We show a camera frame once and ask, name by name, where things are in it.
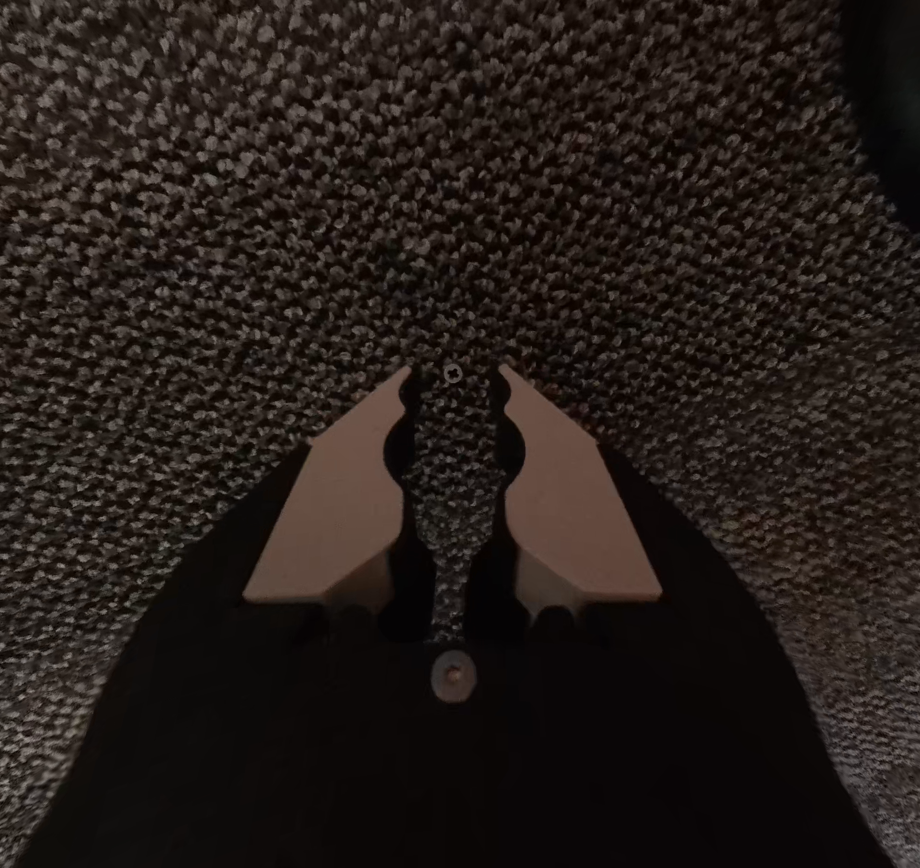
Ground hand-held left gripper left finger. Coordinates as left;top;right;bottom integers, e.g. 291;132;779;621
242;365;414;608

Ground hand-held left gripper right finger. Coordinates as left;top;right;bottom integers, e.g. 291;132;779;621
494;364;664;608

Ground dark furniture leg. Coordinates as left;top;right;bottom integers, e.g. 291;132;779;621
839;0;920;226

